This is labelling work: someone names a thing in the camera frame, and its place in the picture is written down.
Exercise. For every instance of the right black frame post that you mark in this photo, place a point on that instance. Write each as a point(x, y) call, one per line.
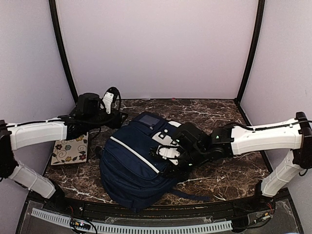
point(252, 51)

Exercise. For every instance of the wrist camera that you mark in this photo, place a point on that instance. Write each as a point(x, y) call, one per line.
point(165, 152)
point(109, 98)

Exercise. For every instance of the black frame post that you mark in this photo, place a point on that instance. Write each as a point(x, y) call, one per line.
point(61, 49)
point(252, 51)

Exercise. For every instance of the navy blue student backpack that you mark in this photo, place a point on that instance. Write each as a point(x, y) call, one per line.
point(128, 174)

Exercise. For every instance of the floral pattern notebook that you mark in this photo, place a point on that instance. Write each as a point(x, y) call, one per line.
point(69, 152)

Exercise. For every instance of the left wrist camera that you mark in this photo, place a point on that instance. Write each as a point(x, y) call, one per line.
point(109, 98)

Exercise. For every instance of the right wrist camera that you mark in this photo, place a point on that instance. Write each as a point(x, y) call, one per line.
point(165, 152)

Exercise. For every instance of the black curved front rail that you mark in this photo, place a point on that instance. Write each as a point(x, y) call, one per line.
point(225, 202)

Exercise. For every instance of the grey slotted cable duct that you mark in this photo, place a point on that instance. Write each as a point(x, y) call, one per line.
point(131, 226)

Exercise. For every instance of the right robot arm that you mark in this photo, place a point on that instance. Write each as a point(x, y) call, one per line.
point(193, 147)

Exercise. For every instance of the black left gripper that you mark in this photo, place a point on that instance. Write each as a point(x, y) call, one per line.
point(117, 122)

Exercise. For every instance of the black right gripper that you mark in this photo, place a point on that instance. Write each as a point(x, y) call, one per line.
point(183, 175)

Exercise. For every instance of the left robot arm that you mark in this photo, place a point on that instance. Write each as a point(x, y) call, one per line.
point(90, 112)

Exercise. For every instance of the left black frame post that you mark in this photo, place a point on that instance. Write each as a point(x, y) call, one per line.
point(61, 49)

